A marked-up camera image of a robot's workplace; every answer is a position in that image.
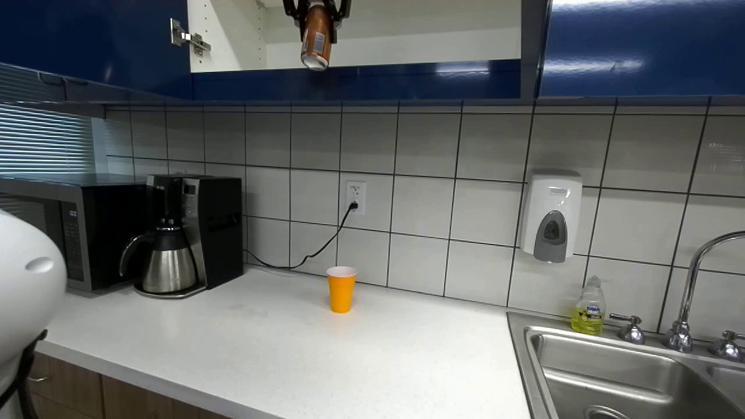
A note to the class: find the black microwave oven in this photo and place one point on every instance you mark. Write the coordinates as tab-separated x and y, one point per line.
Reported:
91	217

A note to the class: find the black coffee maker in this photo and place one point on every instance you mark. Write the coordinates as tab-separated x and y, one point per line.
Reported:
212	217

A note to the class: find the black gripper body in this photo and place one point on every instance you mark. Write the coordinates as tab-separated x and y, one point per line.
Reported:
302	7

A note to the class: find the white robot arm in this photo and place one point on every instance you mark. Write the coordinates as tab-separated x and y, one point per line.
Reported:
31	264

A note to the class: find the brown bottle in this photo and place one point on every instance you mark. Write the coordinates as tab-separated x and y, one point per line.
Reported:
315	52

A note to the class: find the stainless steel sink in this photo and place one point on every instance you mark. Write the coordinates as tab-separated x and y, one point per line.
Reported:
571	376

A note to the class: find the blue right cabinet door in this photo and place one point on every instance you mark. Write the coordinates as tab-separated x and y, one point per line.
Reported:
643	49

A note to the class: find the orange plastic cup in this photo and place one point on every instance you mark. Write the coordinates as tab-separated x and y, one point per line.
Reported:
342	288

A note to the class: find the white wall outlet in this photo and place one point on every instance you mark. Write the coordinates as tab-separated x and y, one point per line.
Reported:
354	195

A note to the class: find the steel coffee carafe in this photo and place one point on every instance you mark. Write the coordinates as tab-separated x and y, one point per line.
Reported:
168	267

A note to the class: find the yellow dish soap bottle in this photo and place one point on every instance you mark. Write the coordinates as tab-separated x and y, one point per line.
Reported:
590	310

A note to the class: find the blue cabinet door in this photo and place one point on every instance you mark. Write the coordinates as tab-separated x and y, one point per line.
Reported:
643	49
120	44

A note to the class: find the white soap dispenser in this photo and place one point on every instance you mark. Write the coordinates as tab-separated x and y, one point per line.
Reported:
550	215

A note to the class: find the wooden drawer with handle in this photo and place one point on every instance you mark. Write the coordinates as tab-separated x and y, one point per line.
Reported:
61	389

